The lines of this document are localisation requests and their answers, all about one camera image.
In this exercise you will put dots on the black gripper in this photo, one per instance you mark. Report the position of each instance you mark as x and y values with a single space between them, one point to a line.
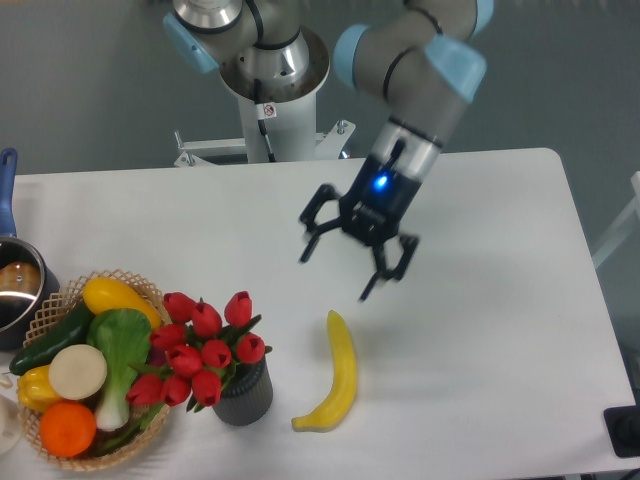
377 207

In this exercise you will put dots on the red tulip bouquet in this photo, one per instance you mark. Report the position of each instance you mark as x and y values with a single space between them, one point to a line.
210 358

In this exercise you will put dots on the dark grey ribbed vase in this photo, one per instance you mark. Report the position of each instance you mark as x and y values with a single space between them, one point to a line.
247 400

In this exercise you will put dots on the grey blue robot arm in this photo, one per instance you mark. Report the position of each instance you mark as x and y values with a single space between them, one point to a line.
421 65

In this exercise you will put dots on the yellow banana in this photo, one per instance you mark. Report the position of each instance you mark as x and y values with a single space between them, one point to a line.
331 411

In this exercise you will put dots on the purple sweet potato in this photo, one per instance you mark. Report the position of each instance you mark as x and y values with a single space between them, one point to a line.
156 357

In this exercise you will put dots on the green bok choy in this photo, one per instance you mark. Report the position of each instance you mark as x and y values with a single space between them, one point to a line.
122 336

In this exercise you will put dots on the yellow squash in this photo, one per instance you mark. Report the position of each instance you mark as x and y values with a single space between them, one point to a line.
102 294

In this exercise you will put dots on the green chili pepper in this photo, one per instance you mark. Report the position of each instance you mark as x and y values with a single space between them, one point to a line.
107 443

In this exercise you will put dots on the dark green cucumber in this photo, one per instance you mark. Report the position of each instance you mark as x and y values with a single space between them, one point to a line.
70 330

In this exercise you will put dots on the woven wicker basket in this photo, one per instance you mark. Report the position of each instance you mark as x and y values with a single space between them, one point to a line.
53 310

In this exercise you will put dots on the black device at edge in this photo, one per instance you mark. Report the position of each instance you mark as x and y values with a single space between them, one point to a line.
623 429

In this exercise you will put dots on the beige round disc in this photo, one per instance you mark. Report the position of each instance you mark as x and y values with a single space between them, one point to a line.
77 372

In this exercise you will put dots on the orange fruit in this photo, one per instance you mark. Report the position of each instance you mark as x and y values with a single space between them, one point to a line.
67 429

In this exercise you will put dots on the yellow bell pepper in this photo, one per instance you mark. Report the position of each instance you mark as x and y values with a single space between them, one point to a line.
35 391

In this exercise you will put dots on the white garlic piece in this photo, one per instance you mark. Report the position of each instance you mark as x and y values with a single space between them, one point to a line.
5 381

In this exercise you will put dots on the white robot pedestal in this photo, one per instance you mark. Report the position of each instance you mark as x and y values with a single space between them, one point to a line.
276 92

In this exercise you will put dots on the blue handled saucepan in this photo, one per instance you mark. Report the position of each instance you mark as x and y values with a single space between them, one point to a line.
26 280

